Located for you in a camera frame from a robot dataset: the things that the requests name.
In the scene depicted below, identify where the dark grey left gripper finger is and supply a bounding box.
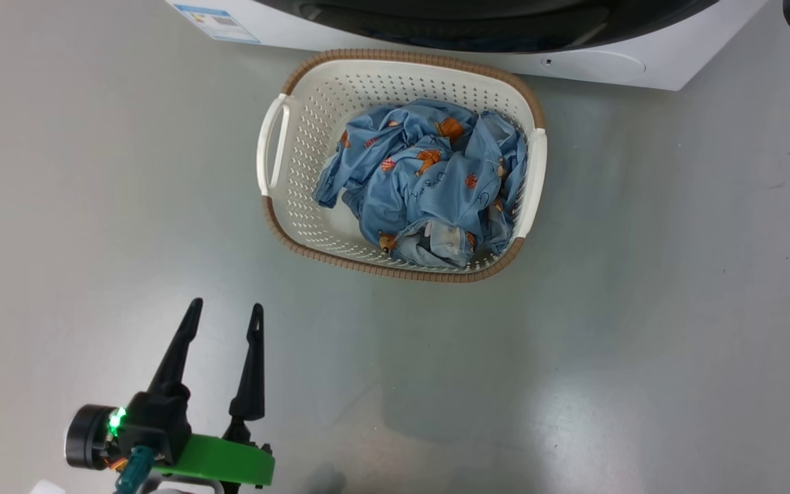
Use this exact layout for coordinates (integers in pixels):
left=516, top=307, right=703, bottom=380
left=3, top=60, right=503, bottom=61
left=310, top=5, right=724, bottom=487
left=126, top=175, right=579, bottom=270
left=222, top=303, right=266, bottom=443
left=147, top=298, right=204, bottom=400

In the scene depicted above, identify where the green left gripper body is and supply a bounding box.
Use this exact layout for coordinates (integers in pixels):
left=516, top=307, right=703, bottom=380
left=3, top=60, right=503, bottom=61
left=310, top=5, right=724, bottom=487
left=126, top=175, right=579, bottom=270
left=154, top=432, right=276, bottom=489

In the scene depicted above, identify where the cream laundry basket brown rim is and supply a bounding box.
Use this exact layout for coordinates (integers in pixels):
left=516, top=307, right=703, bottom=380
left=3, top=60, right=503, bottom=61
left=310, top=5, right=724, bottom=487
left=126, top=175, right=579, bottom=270
left=256, top=48, right=548, bottom=283

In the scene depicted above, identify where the white front-load washing machine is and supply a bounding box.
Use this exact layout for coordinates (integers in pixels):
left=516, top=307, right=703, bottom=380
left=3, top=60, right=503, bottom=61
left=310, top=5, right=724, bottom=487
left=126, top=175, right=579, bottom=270
left=165, top=0, right=769, bottom=91

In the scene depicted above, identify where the blue cartoon print garment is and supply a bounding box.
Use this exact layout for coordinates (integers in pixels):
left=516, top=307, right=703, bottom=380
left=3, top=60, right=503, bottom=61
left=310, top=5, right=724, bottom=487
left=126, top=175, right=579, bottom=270
left=313, top=98, right=528, bottom=270

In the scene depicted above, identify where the left camera cable teal plug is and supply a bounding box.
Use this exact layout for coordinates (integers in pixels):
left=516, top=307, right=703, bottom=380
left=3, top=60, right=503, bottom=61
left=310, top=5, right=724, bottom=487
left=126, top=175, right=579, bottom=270
left=114, top=445, right=157, bottom=494

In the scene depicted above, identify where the blue white energy label sticker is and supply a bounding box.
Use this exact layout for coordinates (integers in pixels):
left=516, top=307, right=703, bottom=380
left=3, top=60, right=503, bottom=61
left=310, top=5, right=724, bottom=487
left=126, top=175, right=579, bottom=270
left=174, top=3, right=262, bottom=45

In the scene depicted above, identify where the white round drain filter cover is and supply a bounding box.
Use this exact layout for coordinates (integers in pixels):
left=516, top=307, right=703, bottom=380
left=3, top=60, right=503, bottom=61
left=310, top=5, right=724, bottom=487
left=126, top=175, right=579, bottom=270
left=540, top=49, right=646, bottom=84

